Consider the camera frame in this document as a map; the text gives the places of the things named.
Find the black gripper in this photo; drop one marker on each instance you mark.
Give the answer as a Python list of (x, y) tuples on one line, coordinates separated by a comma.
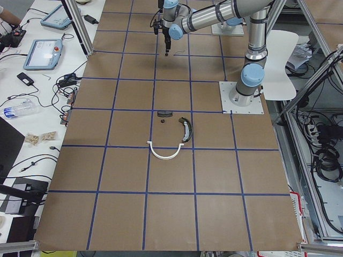
[(167, 34)]

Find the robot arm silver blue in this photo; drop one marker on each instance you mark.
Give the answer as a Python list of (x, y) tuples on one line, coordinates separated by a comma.
[(180, 19), (233, 22)]

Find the dark grey brake pad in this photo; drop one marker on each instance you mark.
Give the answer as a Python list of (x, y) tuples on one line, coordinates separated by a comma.
[(164, 113)]

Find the black power adapter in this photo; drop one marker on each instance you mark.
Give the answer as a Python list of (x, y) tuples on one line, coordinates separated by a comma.
[(90, 19)]

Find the olive curved brake shoe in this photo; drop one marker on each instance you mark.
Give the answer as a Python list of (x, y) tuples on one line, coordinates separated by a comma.
[(188, 129)]

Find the blue teach pendant far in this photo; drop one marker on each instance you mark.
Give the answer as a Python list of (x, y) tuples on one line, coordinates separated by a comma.
[(57, 18)]

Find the blue teach pendant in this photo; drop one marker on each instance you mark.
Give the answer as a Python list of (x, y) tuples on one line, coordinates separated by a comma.
[(43, 54), (57, 18)]

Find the white plastic chair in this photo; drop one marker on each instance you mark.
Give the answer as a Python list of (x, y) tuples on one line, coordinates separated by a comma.
[(276, 84)]

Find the blue teach pendant near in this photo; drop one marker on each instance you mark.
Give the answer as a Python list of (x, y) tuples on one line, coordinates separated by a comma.
[(43, 54)]

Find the black smartphone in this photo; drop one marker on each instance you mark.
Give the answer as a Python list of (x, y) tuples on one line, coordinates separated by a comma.
[(23, 77)]

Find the crumpled plastic water bottle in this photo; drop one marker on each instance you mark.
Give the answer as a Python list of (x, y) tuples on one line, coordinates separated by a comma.
[(25, 108)]

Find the black monitor corner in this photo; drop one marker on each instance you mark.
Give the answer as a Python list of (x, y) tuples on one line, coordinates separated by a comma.
[(11, 144)]

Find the aluminium frame post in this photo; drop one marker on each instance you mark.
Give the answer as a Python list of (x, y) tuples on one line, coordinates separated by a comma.
[(78, 25)]

